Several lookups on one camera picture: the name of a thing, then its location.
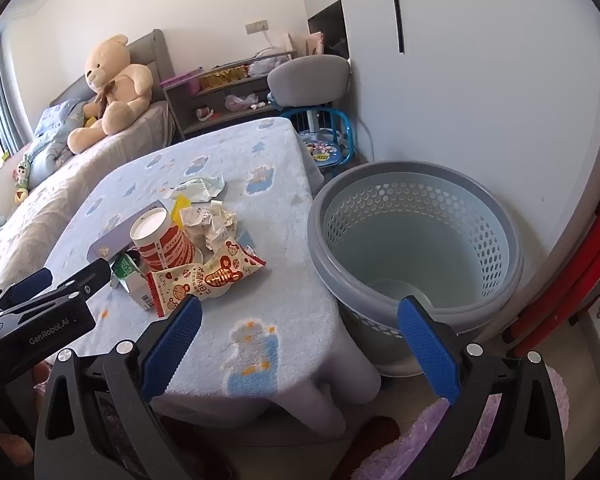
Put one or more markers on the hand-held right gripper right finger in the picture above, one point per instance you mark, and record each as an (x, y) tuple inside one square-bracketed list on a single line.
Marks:
[(427, 345)]

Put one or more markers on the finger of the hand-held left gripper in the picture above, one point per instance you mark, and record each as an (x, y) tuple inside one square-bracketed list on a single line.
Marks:
[(30, 282), (92, 275)]

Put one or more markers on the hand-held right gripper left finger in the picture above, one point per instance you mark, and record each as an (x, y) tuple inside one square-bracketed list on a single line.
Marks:
[(172, 345)]

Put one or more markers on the purple box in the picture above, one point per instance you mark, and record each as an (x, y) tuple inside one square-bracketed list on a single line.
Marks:
[(115, 240)]

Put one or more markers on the green and white carton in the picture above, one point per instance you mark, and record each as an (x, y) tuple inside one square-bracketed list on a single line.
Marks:
[(135, 285)]

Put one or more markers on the red and white paper cup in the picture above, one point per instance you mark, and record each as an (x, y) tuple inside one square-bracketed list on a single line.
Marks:
[(165, 250)]

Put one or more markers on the orange and white snack packet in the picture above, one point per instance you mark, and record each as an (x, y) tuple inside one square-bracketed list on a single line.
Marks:
[(215, 275)]

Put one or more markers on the white paper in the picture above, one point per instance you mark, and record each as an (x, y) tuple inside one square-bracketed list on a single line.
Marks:
[(205, 225)]

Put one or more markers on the grey perforated laundry basket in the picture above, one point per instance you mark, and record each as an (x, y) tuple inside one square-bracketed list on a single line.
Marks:
[(430, 167)]

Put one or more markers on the bed with beige cover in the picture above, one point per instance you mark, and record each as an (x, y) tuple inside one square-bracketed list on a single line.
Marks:
[(40, 200)]

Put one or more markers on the small green plush toy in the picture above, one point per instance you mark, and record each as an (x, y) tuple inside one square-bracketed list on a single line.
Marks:
[(22, 180)]

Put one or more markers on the dark red cloth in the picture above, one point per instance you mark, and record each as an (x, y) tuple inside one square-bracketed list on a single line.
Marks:
[(375, 435)]

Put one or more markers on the yellow plastic lid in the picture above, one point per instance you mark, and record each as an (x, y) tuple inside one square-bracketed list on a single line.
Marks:
[(181, 206)]

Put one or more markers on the purple fluffy rug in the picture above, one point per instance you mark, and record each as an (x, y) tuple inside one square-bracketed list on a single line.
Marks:
[(380, 455)]

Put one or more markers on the white and green wrapper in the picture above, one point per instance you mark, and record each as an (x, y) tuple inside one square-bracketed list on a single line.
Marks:
[(200, 187)]

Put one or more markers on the blue patterned pillow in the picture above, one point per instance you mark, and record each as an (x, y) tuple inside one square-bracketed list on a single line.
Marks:
[(50, 135)]

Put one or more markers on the red hoop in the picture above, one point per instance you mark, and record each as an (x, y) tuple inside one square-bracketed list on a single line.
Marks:
[(570, 280)]

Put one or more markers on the blue printed blanket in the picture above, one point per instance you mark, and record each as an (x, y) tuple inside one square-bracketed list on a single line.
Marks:
[(260, 210)]

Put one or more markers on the grey curtain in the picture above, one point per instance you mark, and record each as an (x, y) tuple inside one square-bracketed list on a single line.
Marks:
[(5, 100)]

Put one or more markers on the beige teddy bear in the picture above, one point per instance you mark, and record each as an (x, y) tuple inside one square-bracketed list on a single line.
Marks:
[(120, 90)]

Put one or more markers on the grey shelf unit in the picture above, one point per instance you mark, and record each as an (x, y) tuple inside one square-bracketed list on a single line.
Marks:
[(215, 125)]

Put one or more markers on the red and white small item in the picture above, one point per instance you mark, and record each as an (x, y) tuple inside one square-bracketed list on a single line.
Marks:
[(206, 112)]

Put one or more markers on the pink flat box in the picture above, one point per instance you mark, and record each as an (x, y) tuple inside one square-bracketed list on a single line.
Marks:
[(180, 79)]

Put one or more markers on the pink plastic bag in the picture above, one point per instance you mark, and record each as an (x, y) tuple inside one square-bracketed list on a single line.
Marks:
[(240, 101)]

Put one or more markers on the grey bed headboard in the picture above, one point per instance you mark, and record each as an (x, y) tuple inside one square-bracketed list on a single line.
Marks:
[(155, 50)]

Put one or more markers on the blue child chair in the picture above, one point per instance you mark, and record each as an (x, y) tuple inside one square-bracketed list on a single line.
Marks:
[(342, 125)]

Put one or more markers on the gold foil packets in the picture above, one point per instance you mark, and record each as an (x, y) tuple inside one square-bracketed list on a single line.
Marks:
[(225, 79)]

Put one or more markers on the white fan stand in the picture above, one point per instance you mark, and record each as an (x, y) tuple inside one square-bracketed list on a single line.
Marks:
[(310, 121)]

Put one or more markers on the white plastic bag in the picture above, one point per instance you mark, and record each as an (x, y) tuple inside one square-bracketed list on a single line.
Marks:
[(270, 64)]

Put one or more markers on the grey padded chair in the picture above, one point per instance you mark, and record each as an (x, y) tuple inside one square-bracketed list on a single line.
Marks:
[(305, 77)]

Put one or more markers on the pink books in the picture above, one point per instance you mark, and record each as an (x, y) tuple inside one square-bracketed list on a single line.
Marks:
[(312, 42)]

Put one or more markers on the wall socket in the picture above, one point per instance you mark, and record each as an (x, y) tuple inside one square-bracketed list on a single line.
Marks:
[(256, 26)]

